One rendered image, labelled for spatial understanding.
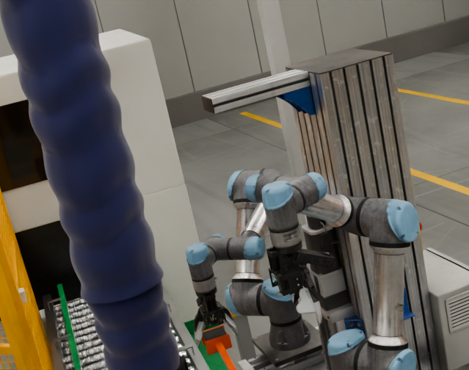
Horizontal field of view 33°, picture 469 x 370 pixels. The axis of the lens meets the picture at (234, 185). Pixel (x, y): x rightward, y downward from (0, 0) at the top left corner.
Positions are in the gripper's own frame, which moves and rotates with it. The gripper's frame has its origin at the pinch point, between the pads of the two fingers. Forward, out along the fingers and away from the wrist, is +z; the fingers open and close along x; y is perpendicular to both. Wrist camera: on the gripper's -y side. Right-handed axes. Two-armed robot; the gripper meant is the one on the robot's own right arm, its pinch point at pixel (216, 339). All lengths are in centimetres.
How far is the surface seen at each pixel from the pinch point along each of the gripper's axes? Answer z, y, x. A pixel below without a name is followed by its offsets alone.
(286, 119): 4, -291, 126
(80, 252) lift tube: -56, 36, -35
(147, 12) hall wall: -48, -906, 139
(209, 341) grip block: -2.1, 3.9, -3.2
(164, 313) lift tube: -30.9, 34.6, -17.8
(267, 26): -63, -291, 125
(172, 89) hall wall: 66, -907, 147
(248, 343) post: 40, -63, 21
